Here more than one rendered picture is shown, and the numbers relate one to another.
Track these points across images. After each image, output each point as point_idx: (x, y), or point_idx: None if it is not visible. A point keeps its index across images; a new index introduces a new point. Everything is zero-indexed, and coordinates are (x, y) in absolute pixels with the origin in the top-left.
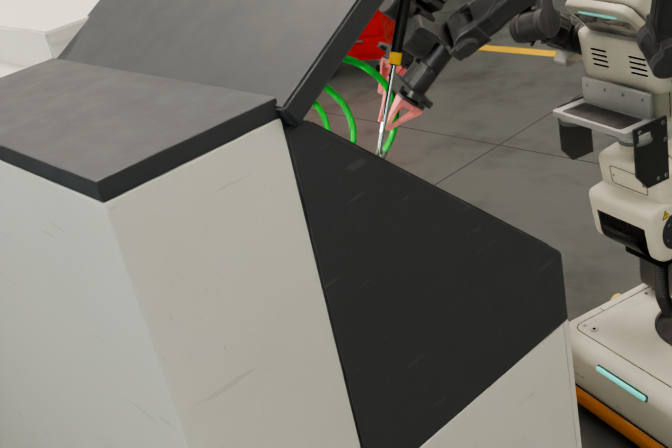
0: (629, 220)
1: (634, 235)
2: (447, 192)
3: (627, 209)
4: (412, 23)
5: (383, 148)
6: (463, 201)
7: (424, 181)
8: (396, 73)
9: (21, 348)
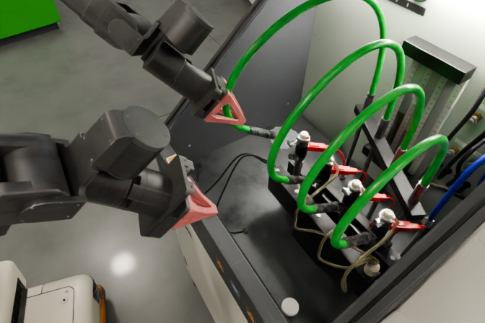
0: (14, 292)
1: (18, 298)
2: (231, 36)
3: (9, 288)
4: (188, 5)
5: (248, 126)
6: (222, 44)
7: (248, 9)
8: (211, 91)
9: None
